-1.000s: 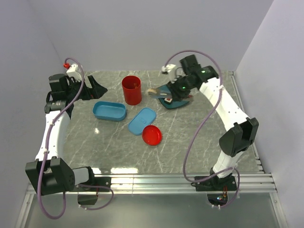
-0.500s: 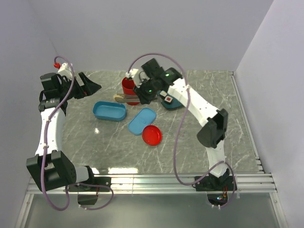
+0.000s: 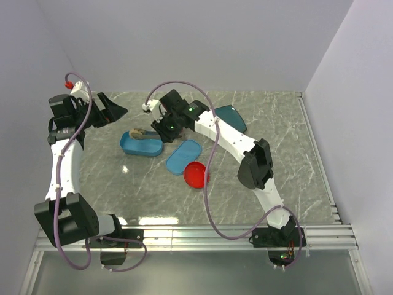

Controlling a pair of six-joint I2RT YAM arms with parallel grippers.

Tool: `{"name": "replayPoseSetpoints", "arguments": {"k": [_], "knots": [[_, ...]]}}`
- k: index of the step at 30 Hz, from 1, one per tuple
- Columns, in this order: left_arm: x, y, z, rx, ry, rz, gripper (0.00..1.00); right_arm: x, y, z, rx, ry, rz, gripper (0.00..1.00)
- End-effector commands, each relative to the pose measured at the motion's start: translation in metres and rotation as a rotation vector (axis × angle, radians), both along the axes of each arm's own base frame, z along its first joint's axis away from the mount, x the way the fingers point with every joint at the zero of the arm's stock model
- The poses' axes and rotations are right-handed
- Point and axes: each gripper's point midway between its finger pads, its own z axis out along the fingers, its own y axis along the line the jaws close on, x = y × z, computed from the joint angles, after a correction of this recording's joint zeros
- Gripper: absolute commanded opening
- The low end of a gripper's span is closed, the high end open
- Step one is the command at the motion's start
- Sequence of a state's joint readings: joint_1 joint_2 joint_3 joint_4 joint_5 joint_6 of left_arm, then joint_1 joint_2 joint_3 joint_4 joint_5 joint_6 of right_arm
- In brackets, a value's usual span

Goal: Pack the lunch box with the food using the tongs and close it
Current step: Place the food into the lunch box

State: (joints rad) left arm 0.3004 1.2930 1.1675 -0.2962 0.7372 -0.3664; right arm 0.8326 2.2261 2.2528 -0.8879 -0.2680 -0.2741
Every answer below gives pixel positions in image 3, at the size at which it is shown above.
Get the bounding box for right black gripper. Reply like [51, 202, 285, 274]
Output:
[150, 111, 181, 144]

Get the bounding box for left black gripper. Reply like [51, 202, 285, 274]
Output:
[73, 92, 127, 129]

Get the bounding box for metal food tongs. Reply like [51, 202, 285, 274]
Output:
[129, 128, 160, 140]

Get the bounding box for white steamed bun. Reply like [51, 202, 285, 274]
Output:
[129, 128, 146, 140]

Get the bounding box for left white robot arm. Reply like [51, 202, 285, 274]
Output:
[34, 92, 128, 247]

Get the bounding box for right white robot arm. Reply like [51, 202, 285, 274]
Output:
[142, 90, 296, 246]

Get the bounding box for blue lunch box lid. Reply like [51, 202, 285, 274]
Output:
[165, 140, 202, 175]

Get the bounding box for blue lunch box base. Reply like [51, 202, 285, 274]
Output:
[119, 132, 163, 157]

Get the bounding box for red round cup lid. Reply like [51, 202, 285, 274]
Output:
[183, 162, 209, 189]

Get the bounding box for dark teal square plate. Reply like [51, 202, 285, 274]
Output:
[215, 105, 247, 133]

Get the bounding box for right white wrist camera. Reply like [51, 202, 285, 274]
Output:
[142, 99, 163, 122]

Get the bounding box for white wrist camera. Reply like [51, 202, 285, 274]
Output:
[64, 81, 89, 101]
[142, 99, 163, 122]

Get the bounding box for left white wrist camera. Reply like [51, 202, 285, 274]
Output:
[64, 81, 89, 101]

